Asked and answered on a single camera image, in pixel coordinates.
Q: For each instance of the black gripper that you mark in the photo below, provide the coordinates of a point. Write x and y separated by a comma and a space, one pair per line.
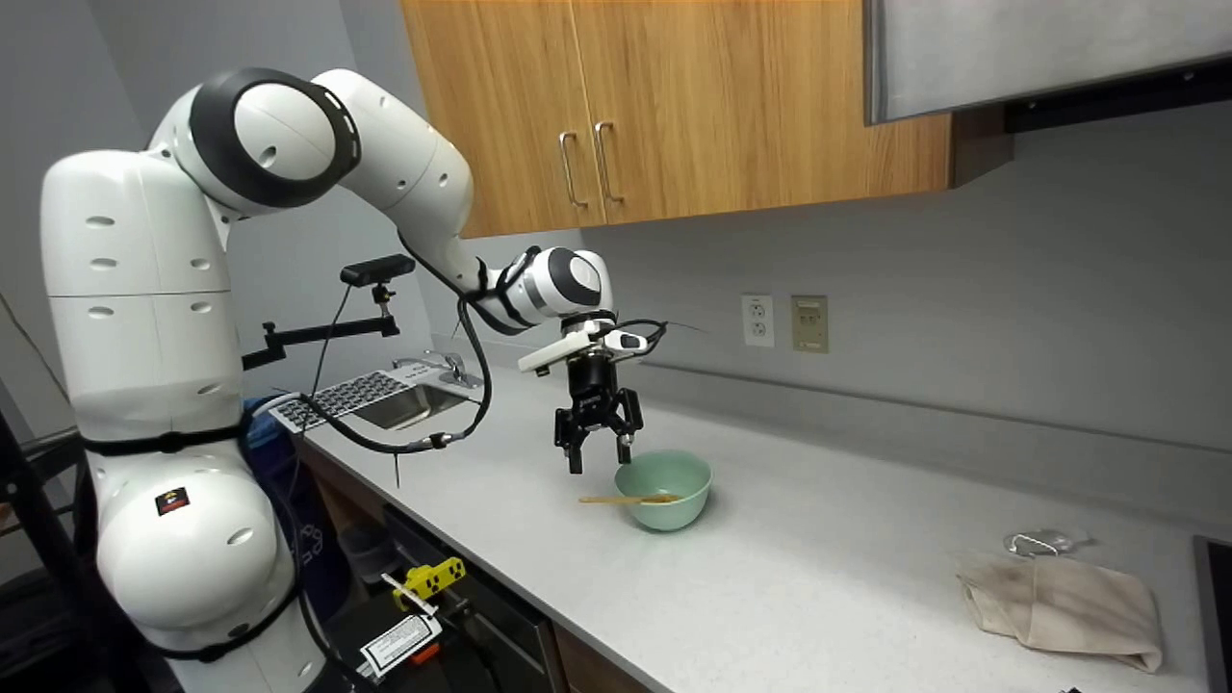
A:
600, 406

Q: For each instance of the wooden spatula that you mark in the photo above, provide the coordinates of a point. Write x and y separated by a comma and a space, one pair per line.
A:
631, 499

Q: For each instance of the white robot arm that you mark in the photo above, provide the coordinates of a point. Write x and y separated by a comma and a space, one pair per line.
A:
127, 281

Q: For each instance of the light green bowl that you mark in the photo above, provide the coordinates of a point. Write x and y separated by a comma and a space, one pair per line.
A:
674, 504

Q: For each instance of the blue bin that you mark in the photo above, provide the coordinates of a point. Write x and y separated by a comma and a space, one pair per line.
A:
274, 444

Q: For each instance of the narrow wooden cabinet door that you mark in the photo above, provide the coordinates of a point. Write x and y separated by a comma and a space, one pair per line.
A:
493, 80

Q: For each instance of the wide wooden cabinet door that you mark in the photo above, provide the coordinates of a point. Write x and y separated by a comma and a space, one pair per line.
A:
770, 103

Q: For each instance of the beige folded cloth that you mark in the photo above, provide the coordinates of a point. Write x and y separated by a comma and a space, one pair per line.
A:
1066, 611

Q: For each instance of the steel range hood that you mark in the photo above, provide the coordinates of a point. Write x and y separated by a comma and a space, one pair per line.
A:
1054, 50

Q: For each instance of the black stove edge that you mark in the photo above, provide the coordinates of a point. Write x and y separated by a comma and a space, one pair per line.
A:
1218, 616

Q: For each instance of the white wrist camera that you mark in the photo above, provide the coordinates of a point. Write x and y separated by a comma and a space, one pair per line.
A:
573, 345

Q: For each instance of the white wall outlet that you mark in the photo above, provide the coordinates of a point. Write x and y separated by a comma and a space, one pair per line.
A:
758, 322

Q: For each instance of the yellow bracket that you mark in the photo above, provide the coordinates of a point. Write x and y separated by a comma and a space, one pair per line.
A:
432, 578

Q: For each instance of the beige wall switch plate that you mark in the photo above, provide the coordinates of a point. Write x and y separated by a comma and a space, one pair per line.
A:
809, 322

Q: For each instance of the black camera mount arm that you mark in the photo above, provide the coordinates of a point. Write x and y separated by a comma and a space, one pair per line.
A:
328, 331

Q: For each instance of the black stand frame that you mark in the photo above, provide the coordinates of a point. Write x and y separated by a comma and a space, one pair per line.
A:
31, 552

